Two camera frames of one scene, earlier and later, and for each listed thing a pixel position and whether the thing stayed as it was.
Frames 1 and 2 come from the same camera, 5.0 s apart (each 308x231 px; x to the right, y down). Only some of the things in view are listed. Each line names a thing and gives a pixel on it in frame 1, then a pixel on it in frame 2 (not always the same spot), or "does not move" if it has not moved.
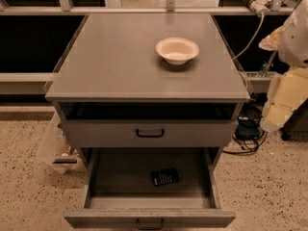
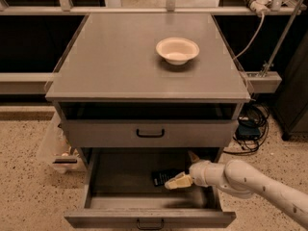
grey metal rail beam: [24, 83] does not move
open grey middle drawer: [151, 188] does not move
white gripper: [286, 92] to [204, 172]
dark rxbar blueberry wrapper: [165, 177] does not move
